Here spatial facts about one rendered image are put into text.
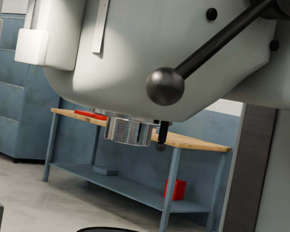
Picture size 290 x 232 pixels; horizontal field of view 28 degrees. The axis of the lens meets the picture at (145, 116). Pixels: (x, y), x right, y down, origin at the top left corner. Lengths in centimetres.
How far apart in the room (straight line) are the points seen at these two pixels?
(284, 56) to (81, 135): 724
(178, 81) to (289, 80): 19
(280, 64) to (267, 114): 34
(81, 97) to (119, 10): 9
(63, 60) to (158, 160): 612
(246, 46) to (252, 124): 41
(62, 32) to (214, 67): 14
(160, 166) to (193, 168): 51
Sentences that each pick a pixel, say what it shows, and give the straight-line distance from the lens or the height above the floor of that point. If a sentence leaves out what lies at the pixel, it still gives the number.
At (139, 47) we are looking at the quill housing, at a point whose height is 137.
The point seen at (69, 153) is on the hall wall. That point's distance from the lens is 798.
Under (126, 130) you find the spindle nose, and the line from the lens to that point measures 56.
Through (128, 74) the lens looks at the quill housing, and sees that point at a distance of 49.
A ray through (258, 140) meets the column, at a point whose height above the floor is 129.
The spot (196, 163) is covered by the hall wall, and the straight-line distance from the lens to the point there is 620.
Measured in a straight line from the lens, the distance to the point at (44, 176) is 701.
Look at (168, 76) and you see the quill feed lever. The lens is 43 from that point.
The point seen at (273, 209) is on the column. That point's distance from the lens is 92.
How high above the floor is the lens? 134
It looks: 3 degrees down
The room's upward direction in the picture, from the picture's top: 10 degrees clockwise
